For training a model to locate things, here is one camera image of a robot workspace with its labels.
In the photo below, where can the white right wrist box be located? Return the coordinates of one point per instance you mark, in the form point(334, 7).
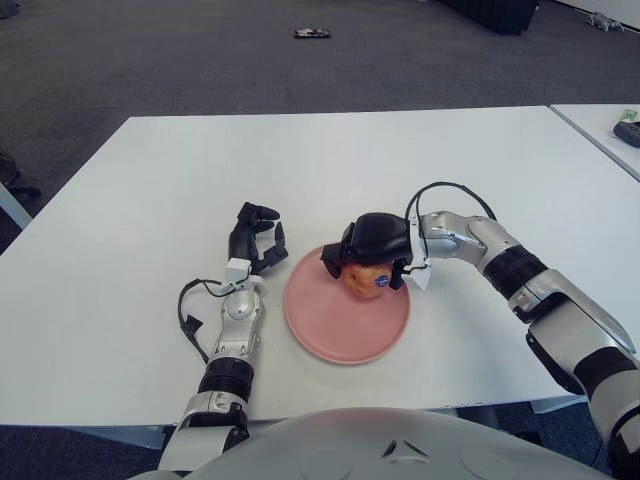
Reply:
point(420, 277)

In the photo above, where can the dark grey handheld controller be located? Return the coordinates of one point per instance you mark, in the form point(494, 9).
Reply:
point(629, 134)

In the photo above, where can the red yellow apple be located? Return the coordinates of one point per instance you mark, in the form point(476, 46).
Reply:
point(365, 282)

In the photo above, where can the black office chair base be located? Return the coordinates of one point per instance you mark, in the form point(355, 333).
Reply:
point(10, 172)

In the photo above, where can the grey toy figure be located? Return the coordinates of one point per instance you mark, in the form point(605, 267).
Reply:
point(602, 22)

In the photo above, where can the pink round plate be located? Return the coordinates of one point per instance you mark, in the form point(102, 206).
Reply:
point(340, 330)

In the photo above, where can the grey robot torso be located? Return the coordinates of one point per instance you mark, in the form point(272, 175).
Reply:
point(325, 440)

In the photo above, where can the black case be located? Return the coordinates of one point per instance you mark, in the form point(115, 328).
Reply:
point(495, 15)

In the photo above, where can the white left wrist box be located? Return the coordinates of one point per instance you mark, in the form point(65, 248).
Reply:
point(236, 270)

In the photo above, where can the small dark flat floor object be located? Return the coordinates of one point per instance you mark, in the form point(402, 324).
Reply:
point(312, 33)

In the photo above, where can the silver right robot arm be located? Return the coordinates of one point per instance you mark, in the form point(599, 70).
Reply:
point(550, 300)

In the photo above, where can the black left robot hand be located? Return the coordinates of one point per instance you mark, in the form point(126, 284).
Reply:
point(245, 240)

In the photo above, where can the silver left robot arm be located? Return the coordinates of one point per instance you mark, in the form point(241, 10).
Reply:
point(240, 310)

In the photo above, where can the white table leg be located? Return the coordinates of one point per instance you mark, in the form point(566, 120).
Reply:
point(12, 202)

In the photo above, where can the green packet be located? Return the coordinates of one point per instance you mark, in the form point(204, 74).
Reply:
point(630, 115)

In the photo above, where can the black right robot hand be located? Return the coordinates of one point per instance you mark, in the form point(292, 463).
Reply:
point(380, 240)

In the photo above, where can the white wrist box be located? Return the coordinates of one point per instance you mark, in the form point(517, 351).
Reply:
point(420, 277)
point(236, 270)

